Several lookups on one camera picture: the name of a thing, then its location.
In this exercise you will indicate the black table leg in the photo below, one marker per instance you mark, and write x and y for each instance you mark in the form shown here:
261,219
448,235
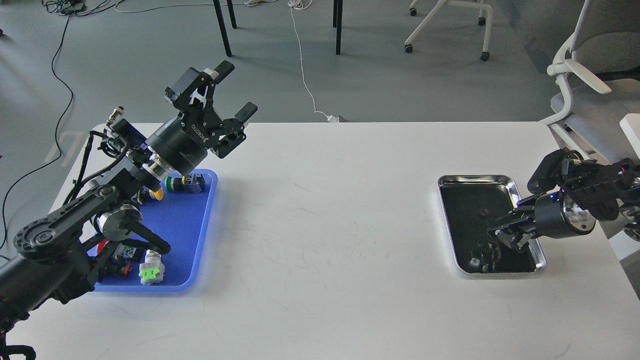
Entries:
338,24
222,23

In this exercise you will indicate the blue plastic tray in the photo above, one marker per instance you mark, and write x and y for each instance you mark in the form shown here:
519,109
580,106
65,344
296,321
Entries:
182,220

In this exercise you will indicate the green and blue push button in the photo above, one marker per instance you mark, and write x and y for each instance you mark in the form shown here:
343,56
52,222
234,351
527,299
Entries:
192,184

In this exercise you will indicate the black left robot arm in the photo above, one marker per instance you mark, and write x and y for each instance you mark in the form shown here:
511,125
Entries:
63,255

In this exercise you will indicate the white office chair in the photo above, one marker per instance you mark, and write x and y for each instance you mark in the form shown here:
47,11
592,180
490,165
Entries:
597,71

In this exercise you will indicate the black table leg left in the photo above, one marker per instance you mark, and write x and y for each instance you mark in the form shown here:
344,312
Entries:
222,23

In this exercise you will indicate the yellow push button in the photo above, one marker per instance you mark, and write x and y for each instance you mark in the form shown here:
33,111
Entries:
156,195

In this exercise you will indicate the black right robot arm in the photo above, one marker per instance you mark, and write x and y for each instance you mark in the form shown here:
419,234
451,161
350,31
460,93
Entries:
568,194

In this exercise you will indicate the green and grey push button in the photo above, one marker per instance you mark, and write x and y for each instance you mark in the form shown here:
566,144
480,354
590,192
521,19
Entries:
152,270

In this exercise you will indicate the silver metal tray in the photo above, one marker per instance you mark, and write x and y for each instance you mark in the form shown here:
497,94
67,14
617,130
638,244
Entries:
461,197

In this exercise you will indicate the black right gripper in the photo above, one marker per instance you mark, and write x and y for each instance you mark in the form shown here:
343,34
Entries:
557,217

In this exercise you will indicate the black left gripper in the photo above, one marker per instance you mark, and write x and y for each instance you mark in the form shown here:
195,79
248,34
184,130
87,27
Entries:
185,140

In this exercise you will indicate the black table leg right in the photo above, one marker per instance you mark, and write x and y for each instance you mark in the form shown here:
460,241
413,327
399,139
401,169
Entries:
338,24

